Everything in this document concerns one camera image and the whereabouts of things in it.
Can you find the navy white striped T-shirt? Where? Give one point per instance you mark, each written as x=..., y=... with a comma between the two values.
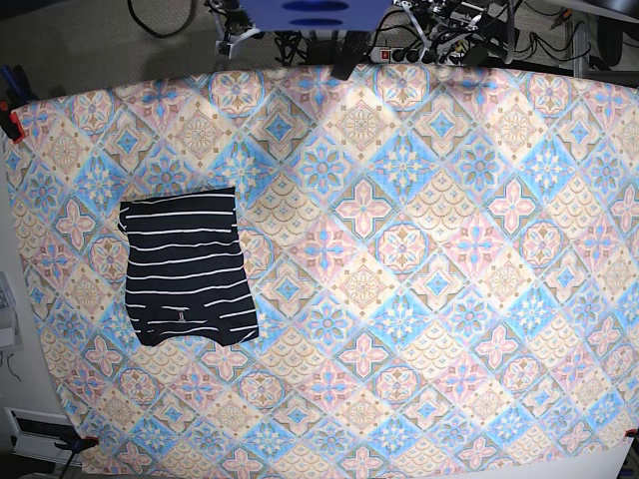
x=185, y=273

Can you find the colourful patterned tablecloth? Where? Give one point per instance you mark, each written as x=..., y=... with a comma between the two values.
x=444, y=263

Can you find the black remote control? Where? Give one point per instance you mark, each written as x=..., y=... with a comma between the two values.
x=354, y=46

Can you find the white power strip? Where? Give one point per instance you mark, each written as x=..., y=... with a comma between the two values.
x=396, y=55

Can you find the blue box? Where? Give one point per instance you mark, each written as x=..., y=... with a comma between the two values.
x=284, y=15

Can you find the orange black front clamp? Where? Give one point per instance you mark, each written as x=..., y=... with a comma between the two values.
x=75, y=444

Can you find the white box at left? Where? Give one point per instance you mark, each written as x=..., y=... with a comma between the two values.
x=10, y=340

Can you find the red black clamp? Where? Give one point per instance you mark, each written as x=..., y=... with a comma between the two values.
x=10, y=123

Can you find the white device at table edge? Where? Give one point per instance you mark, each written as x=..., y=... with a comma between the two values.
x=35, y=434

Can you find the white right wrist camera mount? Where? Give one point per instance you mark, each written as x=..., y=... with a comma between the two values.
x=233, y=25

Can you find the blue handled clamp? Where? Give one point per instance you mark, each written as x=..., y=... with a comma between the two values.
x=19, y=90

